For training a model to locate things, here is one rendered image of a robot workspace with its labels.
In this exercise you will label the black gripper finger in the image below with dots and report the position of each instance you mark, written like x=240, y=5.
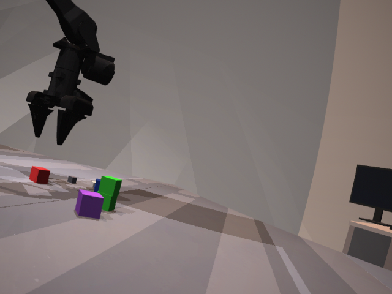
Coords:
x=65, y=123
x=39, y=115

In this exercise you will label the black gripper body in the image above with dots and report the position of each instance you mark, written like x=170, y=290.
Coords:
x=60, y=93

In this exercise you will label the green block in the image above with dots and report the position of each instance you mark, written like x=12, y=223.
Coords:
x=110, y=185
x=109, y=202

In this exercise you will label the blue block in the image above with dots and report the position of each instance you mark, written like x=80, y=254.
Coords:
x=97, y=185

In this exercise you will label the purple cube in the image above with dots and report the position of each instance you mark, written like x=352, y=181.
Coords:
x=89, y=204

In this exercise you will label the red block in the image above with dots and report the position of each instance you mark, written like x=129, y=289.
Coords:
x=39, y=175

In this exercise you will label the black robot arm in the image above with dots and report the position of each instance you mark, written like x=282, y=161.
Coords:
x=80, y=30

